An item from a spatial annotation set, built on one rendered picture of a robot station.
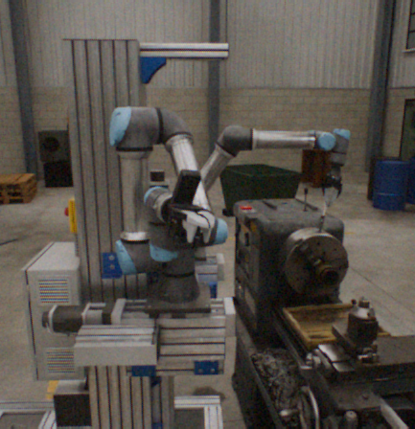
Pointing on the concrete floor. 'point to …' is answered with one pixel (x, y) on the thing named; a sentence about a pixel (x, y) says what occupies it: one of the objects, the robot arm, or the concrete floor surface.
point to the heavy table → (318, 169)
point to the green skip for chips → (257, 184)
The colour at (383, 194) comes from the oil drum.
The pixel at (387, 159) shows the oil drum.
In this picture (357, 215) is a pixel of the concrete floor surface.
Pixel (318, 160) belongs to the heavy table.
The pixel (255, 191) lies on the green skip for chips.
